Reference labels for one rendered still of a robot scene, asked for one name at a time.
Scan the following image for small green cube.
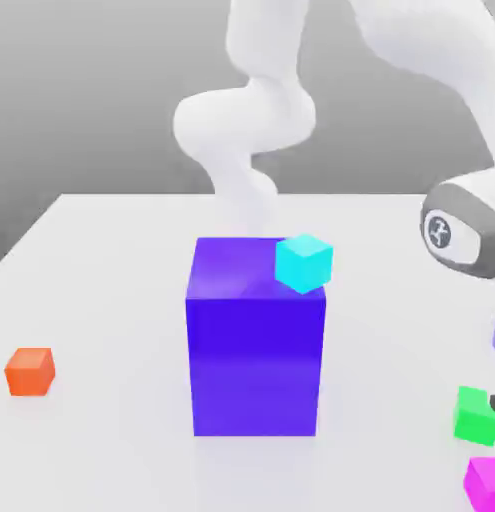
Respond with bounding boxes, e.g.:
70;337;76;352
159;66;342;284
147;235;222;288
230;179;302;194
453;385;495;448

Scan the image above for small cyan cube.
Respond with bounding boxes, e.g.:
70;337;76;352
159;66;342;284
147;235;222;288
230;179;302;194
273;233;335;296

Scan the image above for small orange cube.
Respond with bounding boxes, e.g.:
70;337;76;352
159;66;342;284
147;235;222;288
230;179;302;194
3;346;57;398

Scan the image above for small magenta cube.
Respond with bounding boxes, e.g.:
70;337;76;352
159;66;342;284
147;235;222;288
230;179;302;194
462;456;495;512

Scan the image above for large blue box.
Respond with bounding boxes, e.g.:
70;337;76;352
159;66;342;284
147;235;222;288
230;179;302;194
185;236;327;438

